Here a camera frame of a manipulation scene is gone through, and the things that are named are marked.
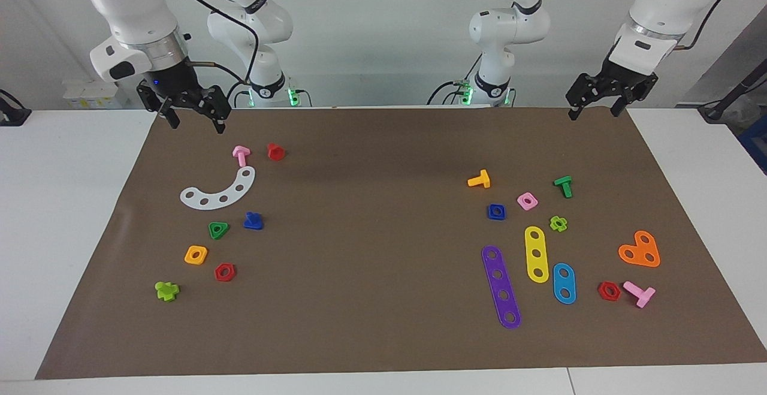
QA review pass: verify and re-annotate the white curved perforated strip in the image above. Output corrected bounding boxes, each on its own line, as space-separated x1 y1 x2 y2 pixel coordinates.
180 166 256 210

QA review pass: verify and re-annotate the white cardboard box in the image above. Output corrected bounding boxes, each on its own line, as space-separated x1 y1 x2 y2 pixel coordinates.
63 80 129 110

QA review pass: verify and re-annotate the black stand with pole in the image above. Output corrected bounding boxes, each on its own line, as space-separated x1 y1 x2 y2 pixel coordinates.
698 74 767 123

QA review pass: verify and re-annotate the yellow three-hole strip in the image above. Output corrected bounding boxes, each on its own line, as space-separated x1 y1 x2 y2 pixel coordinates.
524 226 549 284

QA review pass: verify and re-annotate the blue crate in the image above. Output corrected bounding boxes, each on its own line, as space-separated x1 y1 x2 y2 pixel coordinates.
738 113 767 174

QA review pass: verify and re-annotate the orange heart-shaped plate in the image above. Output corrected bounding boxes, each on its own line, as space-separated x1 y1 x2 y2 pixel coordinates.
618 230 661 268

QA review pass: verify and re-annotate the black clamp device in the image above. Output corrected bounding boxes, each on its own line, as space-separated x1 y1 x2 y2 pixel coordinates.
0 89 32 126

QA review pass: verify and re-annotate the blue two-hole strip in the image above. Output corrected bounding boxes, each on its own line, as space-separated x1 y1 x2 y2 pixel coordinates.
552 263 577 305

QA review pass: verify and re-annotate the purple four-hole strip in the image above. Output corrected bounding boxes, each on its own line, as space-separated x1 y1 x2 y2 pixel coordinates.
481 245 522 330

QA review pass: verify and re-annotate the brown table mat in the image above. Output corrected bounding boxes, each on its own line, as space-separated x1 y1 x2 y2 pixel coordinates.
35 106 767 379

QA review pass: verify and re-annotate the black right base cable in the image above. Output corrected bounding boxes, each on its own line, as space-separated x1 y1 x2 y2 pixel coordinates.
223 80 249 108

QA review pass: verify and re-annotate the black base cable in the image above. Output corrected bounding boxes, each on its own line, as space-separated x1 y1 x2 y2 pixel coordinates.
427 80 480 106
223 80 249 108

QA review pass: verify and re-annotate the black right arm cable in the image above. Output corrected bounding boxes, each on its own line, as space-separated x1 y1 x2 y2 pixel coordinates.
157 0 260 93

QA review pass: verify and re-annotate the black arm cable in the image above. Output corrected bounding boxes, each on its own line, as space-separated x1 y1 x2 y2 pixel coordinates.
672 0 753 51
157 0 260 93

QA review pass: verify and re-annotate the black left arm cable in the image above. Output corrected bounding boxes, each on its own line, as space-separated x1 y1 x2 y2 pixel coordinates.
672 0 753 51

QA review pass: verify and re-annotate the black left base cable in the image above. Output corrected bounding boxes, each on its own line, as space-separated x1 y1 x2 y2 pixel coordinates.
427 80 480 106

